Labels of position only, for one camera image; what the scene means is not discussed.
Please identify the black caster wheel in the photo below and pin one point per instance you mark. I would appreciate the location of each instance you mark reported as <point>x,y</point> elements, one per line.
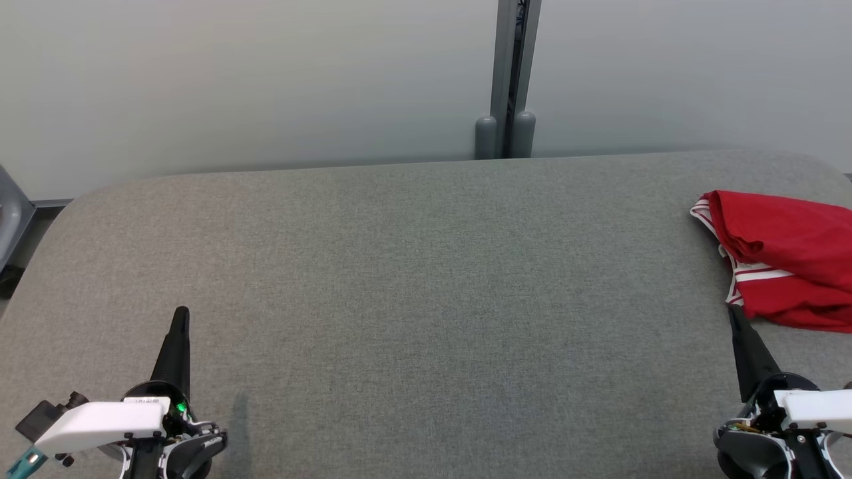
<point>8,283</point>

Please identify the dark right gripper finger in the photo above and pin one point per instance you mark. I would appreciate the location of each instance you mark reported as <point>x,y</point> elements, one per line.
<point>755,366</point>

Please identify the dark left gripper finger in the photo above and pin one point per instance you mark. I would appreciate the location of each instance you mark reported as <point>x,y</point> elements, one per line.
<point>176,359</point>

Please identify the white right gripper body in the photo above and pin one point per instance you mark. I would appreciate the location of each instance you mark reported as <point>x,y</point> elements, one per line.
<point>812,409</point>

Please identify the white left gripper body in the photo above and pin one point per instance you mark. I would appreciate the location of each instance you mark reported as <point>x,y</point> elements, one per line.
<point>100,422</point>

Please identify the grey partition post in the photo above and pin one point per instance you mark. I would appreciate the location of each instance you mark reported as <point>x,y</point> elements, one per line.
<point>509,73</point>

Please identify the grey partition base rail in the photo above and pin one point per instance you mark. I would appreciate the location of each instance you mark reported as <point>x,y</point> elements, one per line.
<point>53,203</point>

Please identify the grey partition leg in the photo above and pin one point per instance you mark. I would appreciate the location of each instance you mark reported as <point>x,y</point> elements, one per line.
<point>12,219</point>

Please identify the red white basketball jersey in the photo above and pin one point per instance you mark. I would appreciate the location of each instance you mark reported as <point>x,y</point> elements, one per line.
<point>779,226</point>

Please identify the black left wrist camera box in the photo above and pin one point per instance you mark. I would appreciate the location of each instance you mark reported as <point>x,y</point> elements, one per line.
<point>43,416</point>

